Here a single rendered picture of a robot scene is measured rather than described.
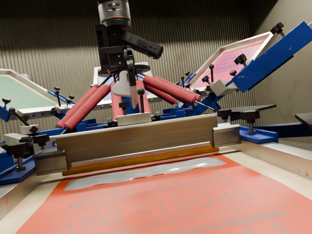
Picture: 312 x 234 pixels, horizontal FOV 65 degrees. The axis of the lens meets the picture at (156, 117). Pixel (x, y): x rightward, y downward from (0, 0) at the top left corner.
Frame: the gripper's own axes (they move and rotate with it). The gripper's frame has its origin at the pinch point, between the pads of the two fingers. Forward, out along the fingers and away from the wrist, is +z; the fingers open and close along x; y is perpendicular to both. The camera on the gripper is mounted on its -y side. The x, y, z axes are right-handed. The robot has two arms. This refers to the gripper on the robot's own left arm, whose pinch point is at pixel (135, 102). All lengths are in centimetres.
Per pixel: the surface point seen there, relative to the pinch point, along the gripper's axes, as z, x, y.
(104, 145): 9.3, 1.7, 9.2
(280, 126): 20, -42, -67
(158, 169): 15.6, 8.3, -2.5
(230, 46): -41, -160, -104
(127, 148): 10.9, 1.7, 3.6
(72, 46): -109, -375, 72
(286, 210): 16.3, 34.4, -15.4
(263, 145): 12.9, 13.5, -25.4
